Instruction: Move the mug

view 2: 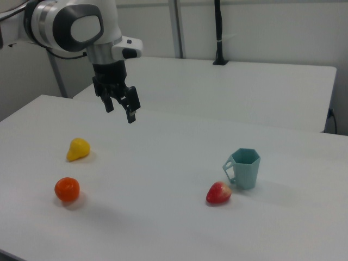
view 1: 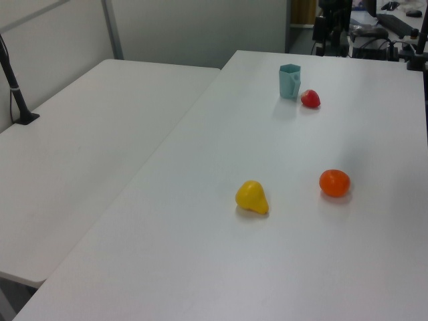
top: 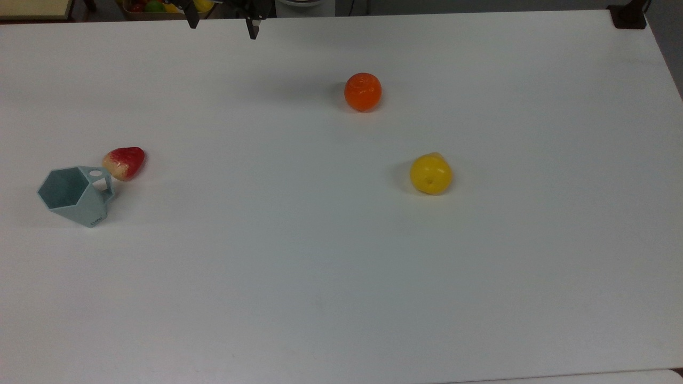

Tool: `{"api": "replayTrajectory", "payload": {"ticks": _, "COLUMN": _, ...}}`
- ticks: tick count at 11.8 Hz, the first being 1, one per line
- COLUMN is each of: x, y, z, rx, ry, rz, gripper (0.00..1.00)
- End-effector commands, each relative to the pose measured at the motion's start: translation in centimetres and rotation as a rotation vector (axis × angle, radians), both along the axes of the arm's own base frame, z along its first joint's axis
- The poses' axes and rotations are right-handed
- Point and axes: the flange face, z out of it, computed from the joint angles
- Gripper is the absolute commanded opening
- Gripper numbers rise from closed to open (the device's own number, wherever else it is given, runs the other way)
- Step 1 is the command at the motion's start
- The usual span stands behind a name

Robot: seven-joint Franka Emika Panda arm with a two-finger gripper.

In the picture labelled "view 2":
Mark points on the black camera stand pole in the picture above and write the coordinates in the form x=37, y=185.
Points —
x=218, y=27

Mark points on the thin grey partition post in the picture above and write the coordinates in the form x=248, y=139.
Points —
x=58, y=79

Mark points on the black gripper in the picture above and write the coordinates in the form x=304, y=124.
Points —
x=108, y=76

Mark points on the teal hexagonal mug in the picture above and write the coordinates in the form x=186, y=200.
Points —
x=246, y=174

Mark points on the orange toy tangerine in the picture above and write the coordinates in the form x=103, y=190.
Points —
x=67, y=189

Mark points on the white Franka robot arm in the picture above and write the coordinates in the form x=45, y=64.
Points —
x=81, y=27

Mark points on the white side table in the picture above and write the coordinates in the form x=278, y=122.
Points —
x=217, y=89

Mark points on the red toy strawberry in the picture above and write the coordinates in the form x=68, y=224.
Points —
x=217, y=193

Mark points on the yellow toy pear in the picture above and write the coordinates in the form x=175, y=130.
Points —
x=79, y=149

